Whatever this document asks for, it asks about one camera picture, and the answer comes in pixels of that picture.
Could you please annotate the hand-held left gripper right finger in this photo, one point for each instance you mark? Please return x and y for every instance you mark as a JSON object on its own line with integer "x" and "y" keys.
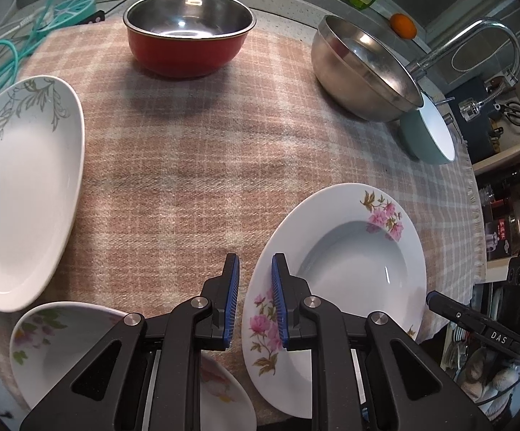
{"x": 280, "y": 296}

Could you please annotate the black scissors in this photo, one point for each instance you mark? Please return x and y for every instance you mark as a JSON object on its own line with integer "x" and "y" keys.
{"x": 513, "y": 114}

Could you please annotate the black inline remote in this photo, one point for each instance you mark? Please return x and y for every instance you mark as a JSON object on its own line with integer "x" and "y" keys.
{"x": 92, "y": 17}

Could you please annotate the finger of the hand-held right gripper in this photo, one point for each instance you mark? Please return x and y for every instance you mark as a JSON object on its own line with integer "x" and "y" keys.
{"x": 466, "y": 318}

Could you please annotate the dark box red label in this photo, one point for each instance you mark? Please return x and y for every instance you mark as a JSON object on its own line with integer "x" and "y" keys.
{"x": 498, "y": 238}

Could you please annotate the pink plaid cloth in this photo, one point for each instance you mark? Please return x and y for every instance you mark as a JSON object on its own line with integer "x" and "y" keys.
{"x": 188, "y": 166}

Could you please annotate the deep white plate pink flowers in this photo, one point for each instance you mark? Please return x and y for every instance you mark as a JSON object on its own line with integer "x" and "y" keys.
{"x": 354, "y": 251}

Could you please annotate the large stainless steel bowl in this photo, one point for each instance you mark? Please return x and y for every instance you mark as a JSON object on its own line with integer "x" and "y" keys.
{"x": 349, "y": 76}

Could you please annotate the teal round power strip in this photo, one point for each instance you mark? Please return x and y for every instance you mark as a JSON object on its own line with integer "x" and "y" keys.
{"x": 78, "y": 9}

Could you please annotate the red enamel steel bowl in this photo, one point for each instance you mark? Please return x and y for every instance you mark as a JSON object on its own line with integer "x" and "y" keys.
{"x": 183, "y": 54}

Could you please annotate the teal ceramic bowl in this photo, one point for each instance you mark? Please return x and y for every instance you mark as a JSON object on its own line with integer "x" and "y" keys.
{"x": 415, "y": 139}

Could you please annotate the orange fruit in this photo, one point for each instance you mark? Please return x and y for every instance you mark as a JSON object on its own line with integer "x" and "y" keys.
{"x": 402, "y": 26}

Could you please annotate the chrome faucet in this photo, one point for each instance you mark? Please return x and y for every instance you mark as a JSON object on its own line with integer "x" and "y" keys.
{"x": 448, "y": 49}

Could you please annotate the dark glass bottle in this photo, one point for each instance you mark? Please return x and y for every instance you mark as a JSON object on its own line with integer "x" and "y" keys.
{"x": 511, "y": 175}

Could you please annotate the small white plate pink flowers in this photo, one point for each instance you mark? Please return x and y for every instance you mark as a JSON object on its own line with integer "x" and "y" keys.
{"x": 48, "y": 350}

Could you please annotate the person's right hand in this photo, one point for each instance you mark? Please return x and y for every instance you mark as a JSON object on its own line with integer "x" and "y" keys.
{"x": 502, "y": 379}

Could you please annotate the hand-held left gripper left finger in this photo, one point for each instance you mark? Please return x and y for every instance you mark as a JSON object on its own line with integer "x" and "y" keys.
{"x": 232, "y": 296}

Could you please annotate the white plate grey leaf print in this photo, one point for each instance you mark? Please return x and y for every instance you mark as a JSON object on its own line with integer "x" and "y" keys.
{"x": 21, "y": 188}

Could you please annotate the wooden shelf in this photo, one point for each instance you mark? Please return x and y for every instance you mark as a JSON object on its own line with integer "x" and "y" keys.
{"x": 511, "y": 152}

